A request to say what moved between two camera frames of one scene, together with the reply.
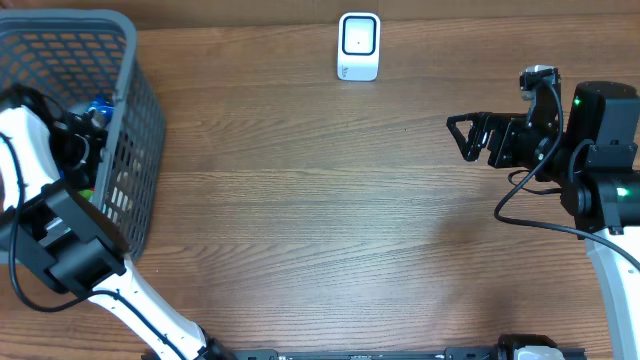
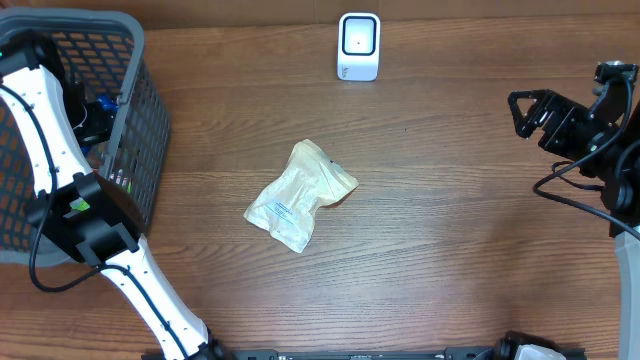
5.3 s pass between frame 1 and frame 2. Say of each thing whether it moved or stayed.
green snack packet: moved
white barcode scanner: stayed
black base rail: stayed
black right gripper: moved
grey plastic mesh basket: stayed
